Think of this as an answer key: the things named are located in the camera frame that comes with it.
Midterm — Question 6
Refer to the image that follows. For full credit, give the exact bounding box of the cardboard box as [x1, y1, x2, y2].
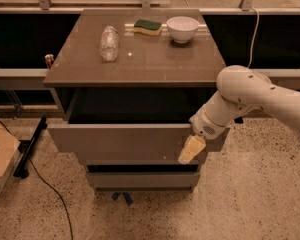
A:
[0, 123, 20, 194]

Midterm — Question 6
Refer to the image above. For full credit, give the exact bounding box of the grey drawer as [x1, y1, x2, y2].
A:
[77, 150, 209, 167]
[47, 98, 230, 162]
[87, 172, 200, 189]

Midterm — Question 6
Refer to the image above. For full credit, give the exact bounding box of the black floor cable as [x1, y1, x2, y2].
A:
[0, 112, 74, 240]

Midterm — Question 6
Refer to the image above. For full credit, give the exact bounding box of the grey top drawer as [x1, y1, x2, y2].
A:
[47, 98, 230, 162]

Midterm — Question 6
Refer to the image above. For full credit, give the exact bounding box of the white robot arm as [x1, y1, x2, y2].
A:
[178, 65, 300, 164]

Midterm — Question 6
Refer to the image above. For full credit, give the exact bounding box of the grey drawer cabinet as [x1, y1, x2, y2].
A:
[44, 9, 225, 192]

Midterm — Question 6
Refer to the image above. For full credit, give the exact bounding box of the grey bottom drawer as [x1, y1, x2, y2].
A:
[87, 172, 200, 189]

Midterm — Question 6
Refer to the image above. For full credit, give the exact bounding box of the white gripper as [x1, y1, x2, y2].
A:
[178, 105, 230, 164]

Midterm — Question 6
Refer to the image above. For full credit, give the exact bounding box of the white cable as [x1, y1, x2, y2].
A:
[246, 7, 260, 69]

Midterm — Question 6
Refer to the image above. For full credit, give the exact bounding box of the green yellow sponge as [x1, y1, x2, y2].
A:
[133, 19, 162, 36]

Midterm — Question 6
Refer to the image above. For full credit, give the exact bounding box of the black metal leg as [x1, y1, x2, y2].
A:
[13, 117, 47, 178]

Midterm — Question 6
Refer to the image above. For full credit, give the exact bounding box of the grey middle drawer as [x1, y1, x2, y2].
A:
[77, 150, 209, 167]

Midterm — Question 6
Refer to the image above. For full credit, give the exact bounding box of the red soda can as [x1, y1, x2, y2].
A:
[44, 54, 54, 69]

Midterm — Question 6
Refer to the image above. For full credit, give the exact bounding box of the white bowl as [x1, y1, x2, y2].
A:
[166, 16, 200, 43]

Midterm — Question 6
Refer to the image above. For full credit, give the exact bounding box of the clear plastic bottle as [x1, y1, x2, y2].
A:
[100, 26, 119, 62]

